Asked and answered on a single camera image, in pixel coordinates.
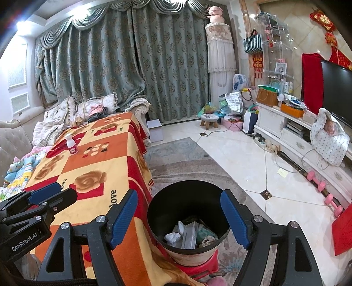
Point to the green patterned curtain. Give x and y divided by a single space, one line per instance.
110 55

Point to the brown handbag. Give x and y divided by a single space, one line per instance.
266 97

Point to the silver foil bag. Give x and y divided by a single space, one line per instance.
233 103

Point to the white folded quilt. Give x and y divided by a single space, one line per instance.
46 132

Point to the black television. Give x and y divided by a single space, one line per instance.
338 90

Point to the white cardboard box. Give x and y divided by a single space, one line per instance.
189 235

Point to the striped tote bag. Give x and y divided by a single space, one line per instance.
253 42

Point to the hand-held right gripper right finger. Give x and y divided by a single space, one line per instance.
235 217

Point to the glass display shelf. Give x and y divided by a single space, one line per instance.
277 35

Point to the brown paper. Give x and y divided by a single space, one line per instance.
207 241

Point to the red cloth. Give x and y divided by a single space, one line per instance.
310 82

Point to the orange box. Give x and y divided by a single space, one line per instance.
291 111

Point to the red paper bag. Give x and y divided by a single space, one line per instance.
342 233

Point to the pink box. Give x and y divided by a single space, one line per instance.
232 125

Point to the green shiny bag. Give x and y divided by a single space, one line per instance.
209 108

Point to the black trash bin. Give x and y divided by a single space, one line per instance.
165 198

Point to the pink dumbbell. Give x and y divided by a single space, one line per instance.
316 181
334 205

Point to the grey storage box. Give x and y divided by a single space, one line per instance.
155 130

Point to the red plastic stool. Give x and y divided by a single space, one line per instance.
198 271

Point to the pink slipper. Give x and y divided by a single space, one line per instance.
217 282

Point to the cartoon print quilt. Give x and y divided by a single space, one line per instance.
19 170

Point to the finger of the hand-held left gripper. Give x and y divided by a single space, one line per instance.
64 199
45 191

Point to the white bottle pink label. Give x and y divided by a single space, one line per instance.
72 147

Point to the teal white tissue pack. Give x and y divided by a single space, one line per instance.
205 232

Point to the red orange patterned blanket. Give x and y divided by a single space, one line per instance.
96 154

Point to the red hanging decoration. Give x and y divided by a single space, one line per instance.
257 62

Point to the red wall ornament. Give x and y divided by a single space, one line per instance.
323 19

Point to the white power strip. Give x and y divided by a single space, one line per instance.
268 145

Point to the lace covered air conditioner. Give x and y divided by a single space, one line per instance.
221 55

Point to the white paper bag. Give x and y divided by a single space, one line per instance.
250 122

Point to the grey tufted sofa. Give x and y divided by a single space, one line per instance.
11 137

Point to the dotted baby blanket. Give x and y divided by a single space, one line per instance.
330 145

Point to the small wooden stool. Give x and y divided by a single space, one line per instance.
209 118

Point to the pink pig plush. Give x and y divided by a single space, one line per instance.
216 13

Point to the white tissue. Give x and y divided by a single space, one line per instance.
173 236

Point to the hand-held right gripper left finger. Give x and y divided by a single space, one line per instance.
123 217

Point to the pile of pink clothes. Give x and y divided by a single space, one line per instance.
96 110

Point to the white plastic bag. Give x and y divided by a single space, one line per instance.
240 82

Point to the white television cabinet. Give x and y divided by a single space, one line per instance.
269 121

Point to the yellow paper note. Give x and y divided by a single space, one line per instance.
282 172

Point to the framed photo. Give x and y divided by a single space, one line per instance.
281 68

